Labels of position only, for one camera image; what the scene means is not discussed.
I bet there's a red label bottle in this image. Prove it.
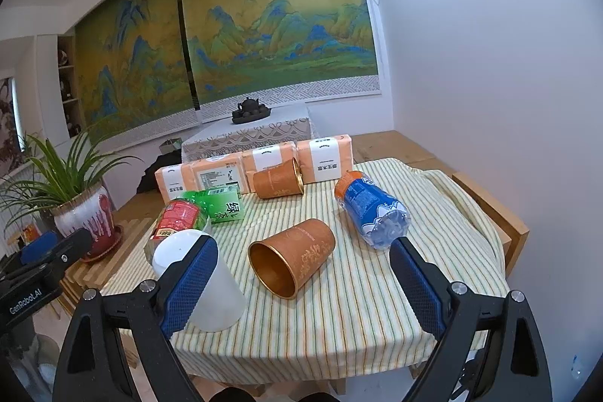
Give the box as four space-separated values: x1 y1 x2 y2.
150 200 210 243

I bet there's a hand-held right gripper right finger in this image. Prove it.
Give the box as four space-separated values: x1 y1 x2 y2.
389 236 555 402

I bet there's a white lace table cover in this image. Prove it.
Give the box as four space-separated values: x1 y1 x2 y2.
181 103 318 168

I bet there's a black bag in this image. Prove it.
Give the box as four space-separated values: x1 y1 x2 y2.
136 151 185 196

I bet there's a landscape painting wall scroll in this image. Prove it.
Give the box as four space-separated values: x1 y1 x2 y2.
72 0 202 145
178 0 383 112

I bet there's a white plastic cup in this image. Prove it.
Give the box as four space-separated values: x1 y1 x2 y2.
151 229 248 333

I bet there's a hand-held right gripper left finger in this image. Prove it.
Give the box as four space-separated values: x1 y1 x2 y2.
52 233 221 402

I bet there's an orange cup gold inside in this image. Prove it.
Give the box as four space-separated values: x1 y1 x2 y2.
253 157 305 200
248 218 337 301

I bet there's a slatted wooden stand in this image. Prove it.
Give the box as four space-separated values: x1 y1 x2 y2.
60 217 158 319

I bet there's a potted green plant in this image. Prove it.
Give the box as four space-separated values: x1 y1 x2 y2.
0 118 144 264

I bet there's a wooden table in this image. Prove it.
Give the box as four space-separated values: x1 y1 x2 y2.
451 170 529 278

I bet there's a dark tea tray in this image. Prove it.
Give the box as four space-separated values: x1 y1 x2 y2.
230 107 271 126

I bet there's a striped green yellow tablecloth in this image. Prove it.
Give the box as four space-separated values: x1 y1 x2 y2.
100 157 513 373

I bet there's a blue label water bottle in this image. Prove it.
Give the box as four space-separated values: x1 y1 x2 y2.
334 170 412 251

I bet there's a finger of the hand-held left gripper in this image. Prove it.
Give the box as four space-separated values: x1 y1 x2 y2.
19 231 60 264
14 228 93 279

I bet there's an orange tissue pack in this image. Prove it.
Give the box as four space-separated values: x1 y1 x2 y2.
242 142 298 175
295 135 355 185
155 157 248 205

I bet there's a green tea bottle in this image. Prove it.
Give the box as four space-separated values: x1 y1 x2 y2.
181 188 245 225

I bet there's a wooden wall shelf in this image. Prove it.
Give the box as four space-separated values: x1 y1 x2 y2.
57 35 84 140

